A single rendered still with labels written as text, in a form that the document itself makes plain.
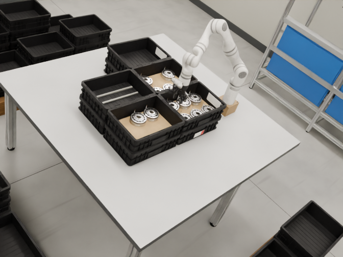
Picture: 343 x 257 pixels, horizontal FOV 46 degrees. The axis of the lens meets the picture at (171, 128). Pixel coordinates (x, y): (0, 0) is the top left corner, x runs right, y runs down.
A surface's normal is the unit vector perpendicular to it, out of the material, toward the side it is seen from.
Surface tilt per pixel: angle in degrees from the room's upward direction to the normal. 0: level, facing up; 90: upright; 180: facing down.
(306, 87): 90
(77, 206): 0
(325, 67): 90
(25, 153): 0
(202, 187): 0
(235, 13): 90
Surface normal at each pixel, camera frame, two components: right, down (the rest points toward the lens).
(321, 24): -0.71, 0.32
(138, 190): 0.25, -0.72
